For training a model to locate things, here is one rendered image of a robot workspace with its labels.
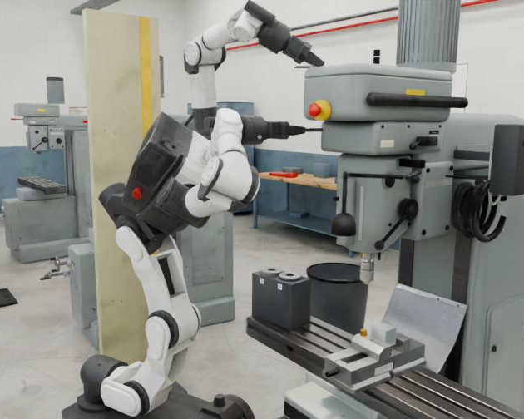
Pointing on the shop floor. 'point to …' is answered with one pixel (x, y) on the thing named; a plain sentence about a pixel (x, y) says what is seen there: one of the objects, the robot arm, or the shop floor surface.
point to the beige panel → (119, 162)
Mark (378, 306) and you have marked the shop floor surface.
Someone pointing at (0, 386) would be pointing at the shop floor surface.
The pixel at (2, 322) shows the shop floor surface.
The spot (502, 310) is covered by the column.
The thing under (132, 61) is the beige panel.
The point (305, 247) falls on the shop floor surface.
